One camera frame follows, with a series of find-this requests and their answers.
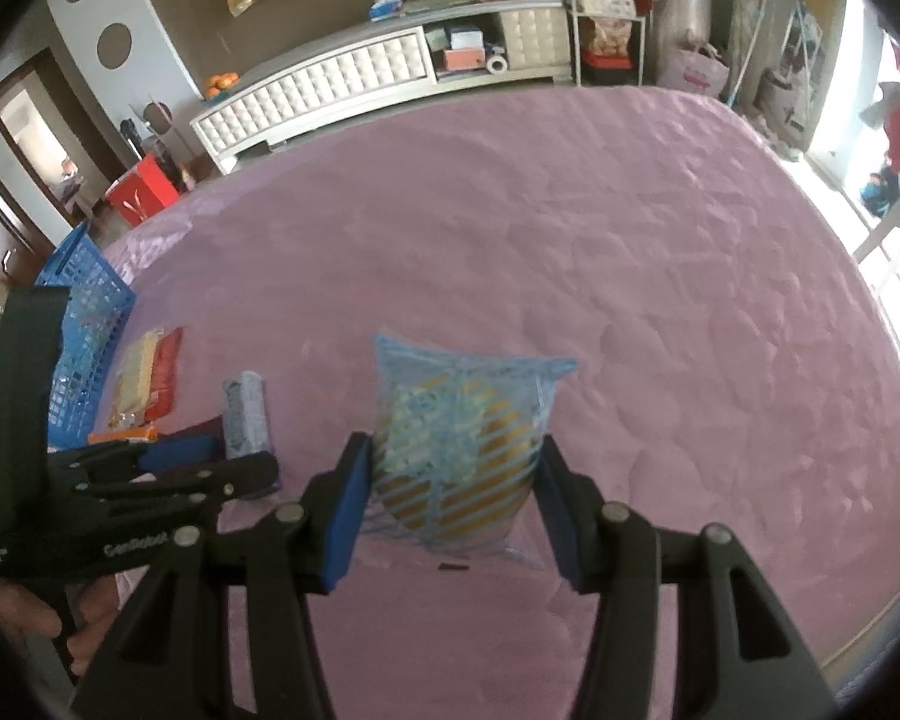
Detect blue tissue box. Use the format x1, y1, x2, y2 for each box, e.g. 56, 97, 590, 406
368, 0, 404, 21

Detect blue plastic basket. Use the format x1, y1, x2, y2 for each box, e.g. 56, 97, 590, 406
35, 221, 136, 450

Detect white tufted tv cabinet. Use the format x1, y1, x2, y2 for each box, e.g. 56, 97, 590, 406
191, 0, 572, 176

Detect person's left hand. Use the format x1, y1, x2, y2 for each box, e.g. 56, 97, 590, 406
0, 577, 119, 676

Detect grey blue snack bar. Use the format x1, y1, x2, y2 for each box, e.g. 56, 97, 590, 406
222, 371, 272, 460

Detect red cracker packet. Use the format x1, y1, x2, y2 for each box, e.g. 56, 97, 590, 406
109, 327, 185, 431

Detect blue striped snack bag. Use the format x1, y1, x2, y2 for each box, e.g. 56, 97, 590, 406
362, 335, 577, 559

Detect oranges on cabinet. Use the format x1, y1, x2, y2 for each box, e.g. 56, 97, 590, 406
205, 71, 240, 99

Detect orange long snack packet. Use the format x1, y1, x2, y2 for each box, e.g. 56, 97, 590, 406
87, 424, 160, 445

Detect pink quilted tablecloth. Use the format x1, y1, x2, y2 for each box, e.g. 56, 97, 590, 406
88, 83, 900, 720

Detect white metal shelf rack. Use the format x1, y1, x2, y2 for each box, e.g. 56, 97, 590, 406
564, 0, 653, 86

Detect pink shopping bag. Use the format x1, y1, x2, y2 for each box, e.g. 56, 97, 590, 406
656, 46, 730, 98

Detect red gift box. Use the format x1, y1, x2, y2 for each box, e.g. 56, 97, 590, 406
105, 154, 180, 227

